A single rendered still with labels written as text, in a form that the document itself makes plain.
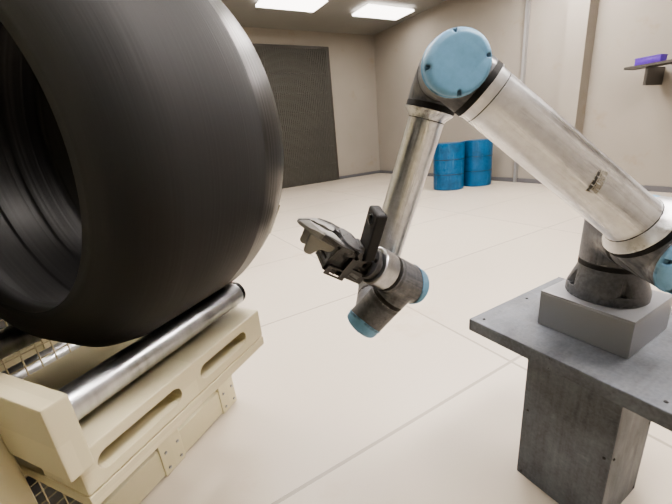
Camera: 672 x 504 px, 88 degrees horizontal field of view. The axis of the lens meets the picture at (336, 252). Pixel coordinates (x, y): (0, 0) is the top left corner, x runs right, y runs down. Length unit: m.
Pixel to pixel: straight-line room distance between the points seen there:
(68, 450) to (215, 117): 0.40
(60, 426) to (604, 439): 1.21
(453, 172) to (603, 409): 6.10
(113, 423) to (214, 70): 0.45
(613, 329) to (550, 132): 0.55
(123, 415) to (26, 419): 0.10
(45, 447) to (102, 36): 0.42
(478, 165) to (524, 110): 6.63
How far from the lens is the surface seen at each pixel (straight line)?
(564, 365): 1.07
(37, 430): 0.51
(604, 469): 1.36
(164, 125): 0.41
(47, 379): 0.86
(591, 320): 1.14
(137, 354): 0.58
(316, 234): 0.66
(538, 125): 0.79
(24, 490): 0.65
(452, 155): 7.01
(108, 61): 0.43
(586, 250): 1.14
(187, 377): 0.61
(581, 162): 0.82
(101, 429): 0.56
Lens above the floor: 1.18
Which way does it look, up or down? 18 degrees down
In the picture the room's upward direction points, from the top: 5 degrees counter-clockwise
